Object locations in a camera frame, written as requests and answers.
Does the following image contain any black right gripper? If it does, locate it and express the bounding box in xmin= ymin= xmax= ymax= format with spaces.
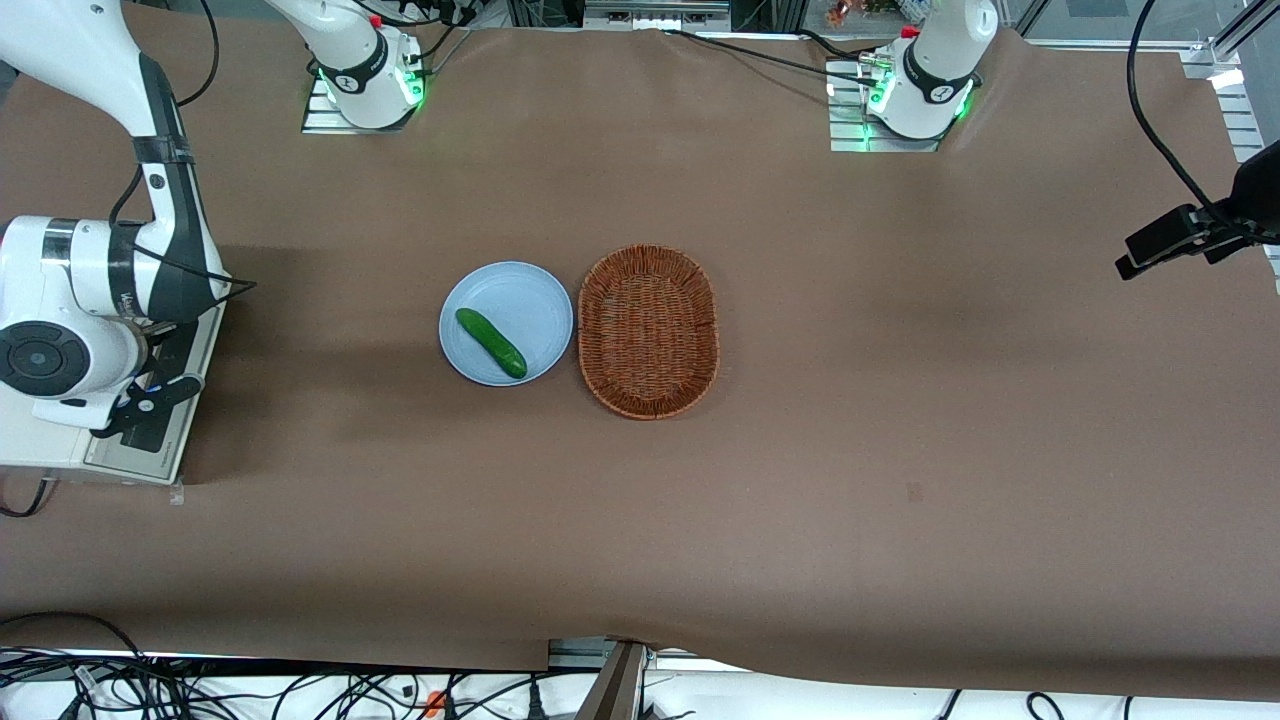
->
xmin=128 ymin=318 xmax=183 ymax=377

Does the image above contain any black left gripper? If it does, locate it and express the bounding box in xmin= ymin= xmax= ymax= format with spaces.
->
xmin=1204 ymin=139 xmax=1280 ymax=267

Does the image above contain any oven door with metal handle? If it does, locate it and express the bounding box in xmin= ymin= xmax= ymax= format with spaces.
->
xmin=84 ymin=300 xmax=225 ymax=486

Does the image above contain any white toaster oven body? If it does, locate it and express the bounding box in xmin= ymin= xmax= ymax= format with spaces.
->
xmin=0 ymin=270 xmax=234 ymax=487

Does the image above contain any green cucumber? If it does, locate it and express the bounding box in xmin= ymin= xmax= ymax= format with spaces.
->
xmin=455 ymin=307 xmax=529 ymax=380

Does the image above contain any light blue round plate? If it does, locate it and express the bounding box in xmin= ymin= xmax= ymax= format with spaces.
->
xmin=438 ymin=261 xmax=575 ymax=388

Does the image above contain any brown wicker oval basket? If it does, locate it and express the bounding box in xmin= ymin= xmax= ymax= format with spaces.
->
xmin=577 ymin=244 xmax=721 ymax=421

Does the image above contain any brown table cloth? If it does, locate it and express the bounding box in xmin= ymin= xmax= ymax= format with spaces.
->
xmin=0 ymin=0 xmax=1280 ymax=702

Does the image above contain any aluminium corner frame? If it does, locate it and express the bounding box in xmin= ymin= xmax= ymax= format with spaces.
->
xmin=1178 ymin=0 xmax=1280 ymax=296

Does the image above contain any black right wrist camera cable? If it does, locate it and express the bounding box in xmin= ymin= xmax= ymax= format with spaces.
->
xmin=108 ymin=160 xmax=258 ymax=323

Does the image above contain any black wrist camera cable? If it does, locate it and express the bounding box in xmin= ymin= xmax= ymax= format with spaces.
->
xmin=1127 ymin=0 xmax=1251 ymax=233
xmin=108 ymin=160 xmax=258 ymax=323

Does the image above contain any black left wrist camera cable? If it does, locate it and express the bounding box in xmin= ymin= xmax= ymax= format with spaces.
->
xmin=1127 ymin=0 xmax=1251 ymax=233

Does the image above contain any black oven power cable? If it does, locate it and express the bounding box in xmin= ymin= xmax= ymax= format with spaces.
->
xmin=0 ymin=477 xmax=57 ymax=519

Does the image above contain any black floor cable loop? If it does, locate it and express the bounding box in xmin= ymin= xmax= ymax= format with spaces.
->
xmin=0 ymin=611 xmax=151 ymax=720

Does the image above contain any black looping cable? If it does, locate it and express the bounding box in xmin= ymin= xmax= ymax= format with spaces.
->
xmin=176 ymin=0 xmax=220 ymax=107

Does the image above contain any black cable across cloth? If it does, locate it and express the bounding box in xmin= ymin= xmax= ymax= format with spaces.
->
xmin=664 ymin=28 xmax=883 ymax=89

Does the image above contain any aluminium frame profile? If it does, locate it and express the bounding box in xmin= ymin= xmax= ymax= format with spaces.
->
xmin=585 ymin=640 xmax=653 ymax=720

